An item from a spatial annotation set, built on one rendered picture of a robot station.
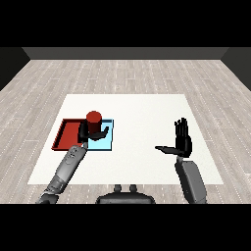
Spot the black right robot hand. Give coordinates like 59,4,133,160
154,117,193,159

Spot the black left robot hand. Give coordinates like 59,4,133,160
76,120,110,144

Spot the red can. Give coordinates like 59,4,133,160
85,110,103,134

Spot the red shallow open box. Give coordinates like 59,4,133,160
51,118,86,152

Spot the light blue shallow open box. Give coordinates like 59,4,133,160
86,119,115,152

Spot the dark grey robot body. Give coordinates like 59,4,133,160
95,184,157,205

